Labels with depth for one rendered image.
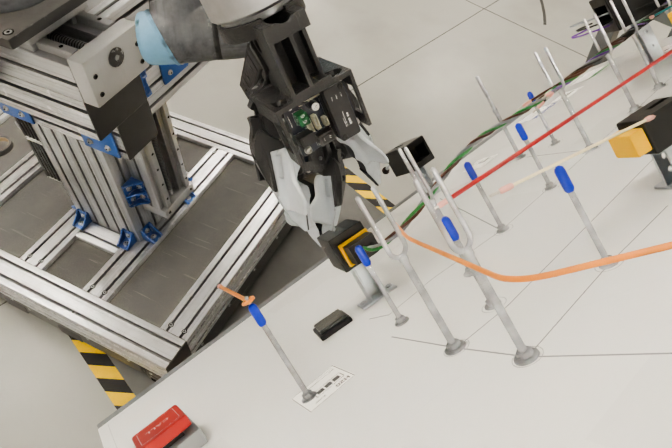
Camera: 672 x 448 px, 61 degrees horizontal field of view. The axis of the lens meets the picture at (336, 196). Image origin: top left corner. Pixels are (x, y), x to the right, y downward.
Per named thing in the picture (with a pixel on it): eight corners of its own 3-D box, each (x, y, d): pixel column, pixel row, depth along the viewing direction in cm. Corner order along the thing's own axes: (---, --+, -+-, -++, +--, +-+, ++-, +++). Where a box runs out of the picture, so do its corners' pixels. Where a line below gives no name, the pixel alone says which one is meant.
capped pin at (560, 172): (596, 271, 43) (544, 173, 42) (602, 260, 44) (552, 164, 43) (615, 268, 42) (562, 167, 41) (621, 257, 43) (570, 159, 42)
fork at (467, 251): (527, 369, 36) (420, 179, 35) (508, 364, 38) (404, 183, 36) (546, 349, 37) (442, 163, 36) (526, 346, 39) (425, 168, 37)
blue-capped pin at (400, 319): (405, 316, 55) (361, 240, 54) (411, 319, 54) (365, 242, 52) (393, 324, 55) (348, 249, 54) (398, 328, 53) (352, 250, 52)
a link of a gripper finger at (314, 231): (284, 256, 72) (270, 184, 71) (309, 246, 77) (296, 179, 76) (305, 254, 70) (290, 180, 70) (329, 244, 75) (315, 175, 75)
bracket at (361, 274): (390, 284, 66) (368, 247, 65) (397, 287, 64) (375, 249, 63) (357, 306, 65) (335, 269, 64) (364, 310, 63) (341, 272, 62)
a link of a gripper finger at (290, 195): (297, 259, 51) (288, 163, 47) (274, 231, 56) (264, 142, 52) (328, 249, 52) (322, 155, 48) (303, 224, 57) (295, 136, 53)
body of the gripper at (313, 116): (301, 176, 46) (234, 39, 40) (265, 146, 53) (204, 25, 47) (377, 129, 48) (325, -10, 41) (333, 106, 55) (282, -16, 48)
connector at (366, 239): (365, 246, 63) (355, 231, 62) (382, 248, 58) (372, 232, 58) (343, 261, 62) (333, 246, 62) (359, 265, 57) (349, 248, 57)
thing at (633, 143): (653, 149, 47) (642, 127, 46) (640, 158, 46) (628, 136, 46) (629, 150, 49) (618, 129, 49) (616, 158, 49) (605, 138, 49)
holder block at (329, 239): (363, 247, 67) (346, 218, 66) (378, 251, 61) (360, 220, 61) (333, 267, 66) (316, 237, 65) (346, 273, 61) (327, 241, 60)
